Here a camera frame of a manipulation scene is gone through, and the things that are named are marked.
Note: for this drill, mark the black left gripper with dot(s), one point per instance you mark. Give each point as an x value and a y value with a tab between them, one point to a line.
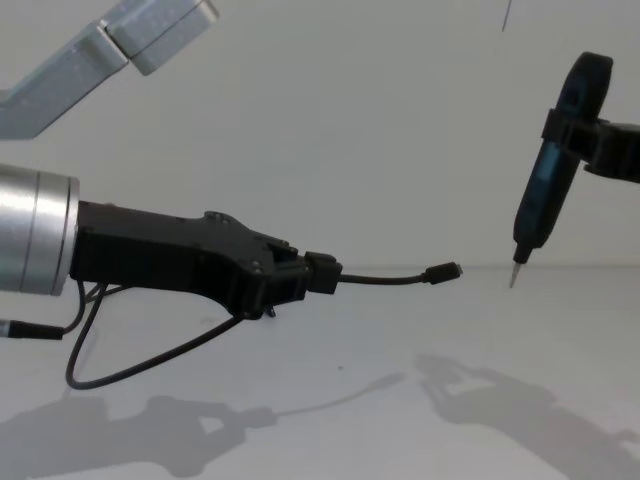
165	250

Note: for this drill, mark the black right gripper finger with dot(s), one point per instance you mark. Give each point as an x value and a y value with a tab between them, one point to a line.
620	136
615	162

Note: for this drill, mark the black electric screwdriver tool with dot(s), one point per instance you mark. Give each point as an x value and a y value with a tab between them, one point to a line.
545	190

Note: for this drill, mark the silver and grey left robot arm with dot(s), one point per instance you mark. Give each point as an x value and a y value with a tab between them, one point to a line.
40	230

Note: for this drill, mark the white table cloth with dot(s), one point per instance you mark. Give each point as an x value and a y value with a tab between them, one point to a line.
350	400

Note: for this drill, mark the white curtain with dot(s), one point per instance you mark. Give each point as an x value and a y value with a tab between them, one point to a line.
325	125

